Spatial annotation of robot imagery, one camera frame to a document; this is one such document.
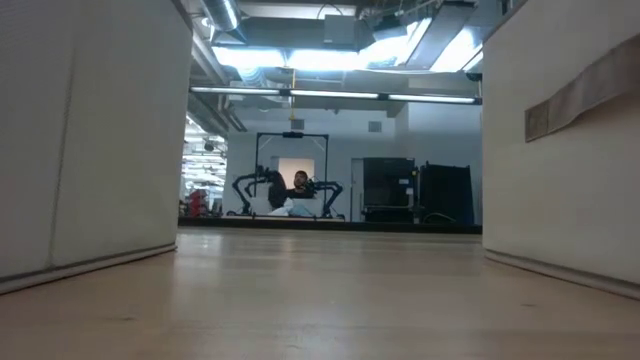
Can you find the black background robot arm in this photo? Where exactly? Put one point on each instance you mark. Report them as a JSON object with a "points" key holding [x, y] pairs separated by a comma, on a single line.
{"points": [[332, 190], [250, 182]]}

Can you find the person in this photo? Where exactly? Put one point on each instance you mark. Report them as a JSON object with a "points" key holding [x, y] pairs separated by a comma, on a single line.
{"points": [[300, 182]]}

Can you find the black equipment cabinet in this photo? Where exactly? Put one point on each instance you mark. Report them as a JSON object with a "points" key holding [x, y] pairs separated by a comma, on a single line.
{"points": [[446, 192], [389, 187]]}

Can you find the long ceiling strip light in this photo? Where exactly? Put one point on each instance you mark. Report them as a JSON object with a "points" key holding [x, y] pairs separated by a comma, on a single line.
{"points": [[330, 94]]}

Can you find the bright ceiling light panel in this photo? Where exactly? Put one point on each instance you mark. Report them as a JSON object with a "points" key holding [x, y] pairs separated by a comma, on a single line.
{"points": [[325, 59]]}

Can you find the red background object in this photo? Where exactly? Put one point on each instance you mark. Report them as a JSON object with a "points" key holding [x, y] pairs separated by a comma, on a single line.
{"points": [[197, 202]]}

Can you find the beige fabric bin with white garment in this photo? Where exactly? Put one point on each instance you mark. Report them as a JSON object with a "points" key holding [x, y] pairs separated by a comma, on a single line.
{"points": [[90, 140]]}

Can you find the beige fabric bin with green garment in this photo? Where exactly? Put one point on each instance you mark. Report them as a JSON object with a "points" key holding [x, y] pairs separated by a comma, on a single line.
{"points": [[565, 200]]}

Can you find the black aluminium table frame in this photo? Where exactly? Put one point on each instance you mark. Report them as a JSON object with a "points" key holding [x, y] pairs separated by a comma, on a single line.
{"points": [[350, 225]]}

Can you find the grey wall vent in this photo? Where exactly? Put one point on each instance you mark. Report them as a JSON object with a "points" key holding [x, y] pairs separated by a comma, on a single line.
{"points": [[297, 124], [374, 126]]}

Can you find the black background robot frame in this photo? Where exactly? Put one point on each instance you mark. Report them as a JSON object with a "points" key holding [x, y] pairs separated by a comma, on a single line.
{"points": [[257, 150]]}

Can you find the grey ceiling duct box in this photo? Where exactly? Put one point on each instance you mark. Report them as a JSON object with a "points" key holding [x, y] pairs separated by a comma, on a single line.
{"points": [[339, 29]]}

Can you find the round silver ceiling duct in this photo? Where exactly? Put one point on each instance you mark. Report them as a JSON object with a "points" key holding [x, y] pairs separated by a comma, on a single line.
{"points": [[222, 12]]}

